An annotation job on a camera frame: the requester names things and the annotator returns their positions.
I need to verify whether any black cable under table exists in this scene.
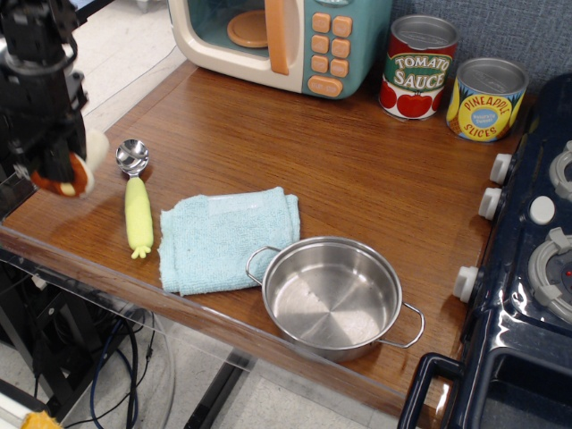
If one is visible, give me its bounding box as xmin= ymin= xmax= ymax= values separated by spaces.
xmin=64 ymin=312 xmax=157 ymax=429

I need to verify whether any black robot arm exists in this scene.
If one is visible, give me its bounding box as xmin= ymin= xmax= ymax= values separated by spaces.
xmin=1 ymin=1 xmax=88 ymax=182

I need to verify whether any yellow handled ice cream scoop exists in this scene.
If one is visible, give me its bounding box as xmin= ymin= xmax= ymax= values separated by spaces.
xmin=115 ymin=139 xmax=154 ymax=259

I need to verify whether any blue cable under table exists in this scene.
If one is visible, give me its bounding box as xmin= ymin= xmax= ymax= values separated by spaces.
xmin=88 ymin=316 xmax=139 ymax=429

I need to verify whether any red and white plush mushroom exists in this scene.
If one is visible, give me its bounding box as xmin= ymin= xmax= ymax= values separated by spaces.
xmin=30 ymin=130 xmax=109 ymax=198

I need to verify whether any teal toy microwave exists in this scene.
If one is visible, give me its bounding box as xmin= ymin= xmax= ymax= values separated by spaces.
xmin=168 ymin=1 xmax=392 ymax=99

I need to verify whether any white stove knob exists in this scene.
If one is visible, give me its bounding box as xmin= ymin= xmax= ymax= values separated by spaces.
xmin=478 ymin=188 xmax=502 ymax=221
xmin=489 ymin=154 xmax=512 ymax=185
xmin=453 ymin=266 xmax=480 ymax=304

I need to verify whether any pineapple slices can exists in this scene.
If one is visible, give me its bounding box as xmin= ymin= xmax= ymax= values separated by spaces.
xmin=446 ymin=57 xmax=529 ymax=143

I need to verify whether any stainless steel pot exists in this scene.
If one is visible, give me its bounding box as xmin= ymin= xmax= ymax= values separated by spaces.
xmin=245 ymin=236 xmax=414 ymax=362

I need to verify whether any white stove knob bottom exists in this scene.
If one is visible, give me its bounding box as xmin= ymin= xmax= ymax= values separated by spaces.
xmin=453 ymin=266 xmax=480 ymax=304

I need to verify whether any black equipment rack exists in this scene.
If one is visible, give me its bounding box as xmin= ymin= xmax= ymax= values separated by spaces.
xmin=1 ymin=262 xmax=139 ymax=420

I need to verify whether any white stove knob middle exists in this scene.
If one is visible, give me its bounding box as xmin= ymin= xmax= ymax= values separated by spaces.
xmin=478 ymin=188 xmax=502 ymax=221

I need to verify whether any light blue folded towel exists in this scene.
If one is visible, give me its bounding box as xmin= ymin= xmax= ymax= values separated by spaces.
xmin=158 ymin=187 xmax=300 ymax=296

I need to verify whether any dark blue toy stove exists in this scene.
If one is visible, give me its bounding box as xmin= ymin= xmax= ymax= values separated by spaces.
xmin=399 ymin=74 xmax=571 ymax=428

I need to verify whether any white stove knob top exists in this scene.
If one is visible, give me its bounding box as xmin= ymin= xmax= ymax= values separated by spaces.
xmin=489 ymin=154 xmax=512 ymax=185

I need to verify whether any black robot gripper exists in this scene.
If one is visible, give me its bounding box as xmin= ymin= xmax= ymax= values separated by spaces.
xmin=1 ymin=62 xmax=87 ymax=182

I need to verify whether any tomato sauce can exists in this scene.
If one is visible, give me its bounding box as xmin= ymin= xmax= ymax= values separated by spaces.
xmin=379 ymin=14 xmax=459 ymax=120

